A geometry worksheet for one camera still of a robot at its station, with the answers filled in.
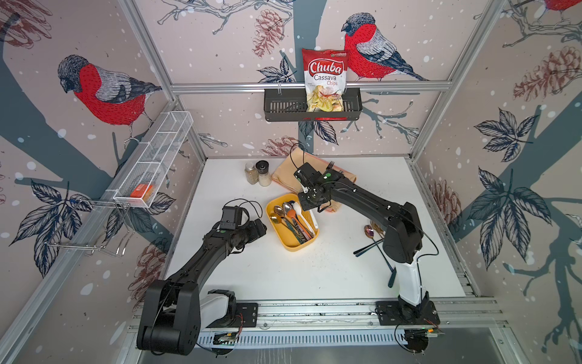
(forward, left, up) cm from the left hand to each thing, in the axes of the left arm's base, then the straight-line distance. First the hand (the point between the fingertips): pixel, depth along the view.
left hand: (262, 226), depth 88 cm
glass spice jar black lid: (+26, +2, -2) cm, 26 cm away
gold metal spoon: (+6, -4, -5) cm, 8 cm away
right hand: (+8, -17, +6) cm, 19 cm away
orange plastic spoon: (+9, -12, -5) cm, 15 cm away
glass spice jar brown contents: (+27, +8, 0) cm, 29 cm away
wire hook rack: (-14, +38, +29) cm, 50 cm away
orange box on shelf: (-1, +34, +26) cm, 42 cm away
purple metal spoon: (+13, -12, -3) cm, 18 cm away
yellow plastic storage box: (+11, -4, -4) cm, 12 cm away
